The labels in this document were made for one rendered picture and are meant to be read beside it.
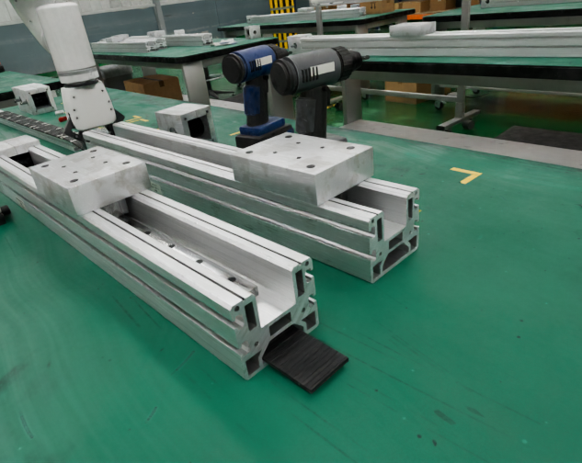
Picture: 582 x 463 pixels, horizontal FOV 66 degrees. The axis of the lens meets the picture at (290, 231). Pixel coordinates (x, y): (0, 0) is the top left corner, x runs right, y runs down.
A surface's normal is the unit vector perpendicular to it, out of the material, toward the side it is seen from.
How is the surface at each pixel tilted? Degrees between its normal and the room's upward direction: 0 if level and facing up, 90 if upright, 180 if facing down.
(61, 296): 0
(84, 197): 90
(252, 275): 90
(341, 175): 90
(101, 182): 90
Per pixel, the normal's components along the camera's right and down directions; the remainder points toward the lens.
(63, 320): -0.11, -0.88
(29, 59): 0.65, 0.29
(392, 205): -0.71, 0.40
